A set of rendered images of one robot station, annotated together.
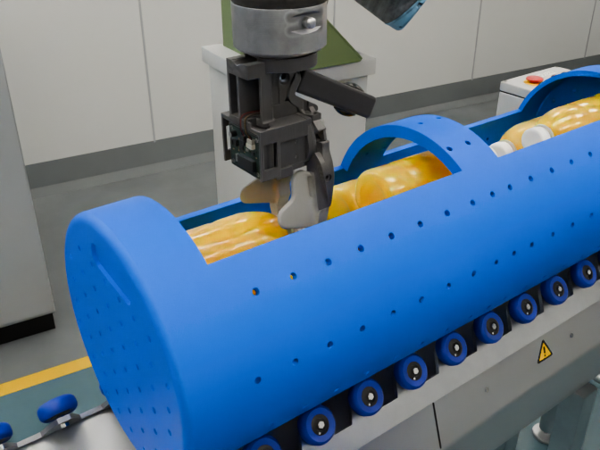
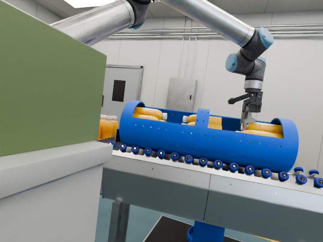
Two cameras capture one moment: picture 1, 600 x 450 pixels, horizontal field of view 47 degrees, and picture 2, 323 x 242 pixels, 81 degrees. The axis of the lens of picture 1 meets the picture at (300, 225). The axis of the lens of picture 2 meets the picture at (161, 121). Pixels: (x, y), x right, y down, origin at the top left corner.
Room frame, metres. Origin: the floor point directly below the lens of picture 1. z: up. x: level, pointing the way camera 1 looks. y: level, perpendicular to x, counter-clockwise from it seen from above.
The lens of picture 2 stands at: (1.68, 0.51, 1.20)
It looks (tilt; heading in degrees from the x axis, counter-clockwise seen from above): 3 degrees down; 230
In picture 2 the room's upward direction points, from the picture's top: 7 degrees clockwise
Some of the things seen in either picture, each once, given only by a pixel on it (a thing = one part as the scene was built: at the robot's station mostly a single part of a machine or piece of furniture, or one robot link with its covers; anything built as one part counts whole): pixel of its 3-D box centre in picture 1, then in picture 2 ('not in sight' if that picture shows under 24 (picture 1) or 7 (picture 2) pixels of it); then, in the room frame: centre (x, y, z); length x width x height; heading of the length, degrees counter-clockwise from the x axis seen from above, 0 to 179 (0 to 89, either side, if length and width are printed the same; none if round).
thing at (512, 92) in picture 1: (544, 99); not in sight; (1.46, -0.54, 1.05); 0.20 x 0.10 x 0.10; 127
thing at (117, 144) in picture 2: not in sight; (119, 138); (1.10, -0.55, 0.99); 0.10 x 0.02 x 0.12; 37
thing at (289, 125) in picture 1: (275, 111); (252, 101); (0.65, 0.02, 1.31); 0.09 x 0.08 x 0.12; 127
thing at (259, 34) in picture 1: (281, 27); (253, 86); (0.66, 0.02, 1.39); 0.10 x 0.09 x 0.05; 37
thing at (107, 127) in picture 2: not in sight; (106, 132); (1.13, -0.69, 1.00); 0.07 x 0.07 x 0.19
